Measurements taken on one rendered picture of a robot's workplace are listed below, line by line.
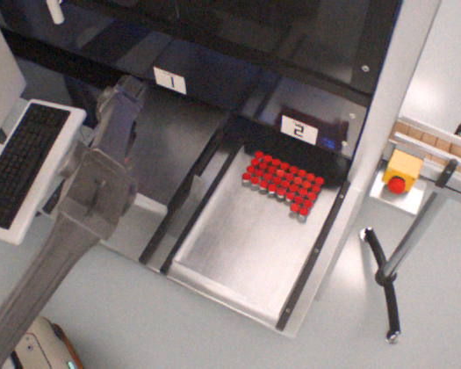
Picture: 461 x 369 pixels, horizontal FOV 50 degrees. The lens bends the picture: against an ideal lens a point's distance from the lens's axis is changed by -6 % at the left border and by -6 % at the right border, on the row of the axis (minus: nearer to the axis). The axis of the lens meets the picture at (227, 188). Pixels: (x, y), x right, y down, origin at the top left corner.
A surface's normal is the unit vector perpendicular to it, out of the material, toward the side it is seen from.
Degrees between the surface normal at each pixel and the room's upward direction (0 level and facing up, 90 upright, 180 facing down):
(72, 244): 47
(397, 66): 90
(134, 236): 0
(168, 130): 0
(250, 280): 0
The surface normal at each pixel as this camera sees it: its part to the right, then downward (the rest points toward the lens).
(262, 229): -0.03, -0.49
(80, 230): 0.21, 0.30
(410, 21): -0.46, 0.78
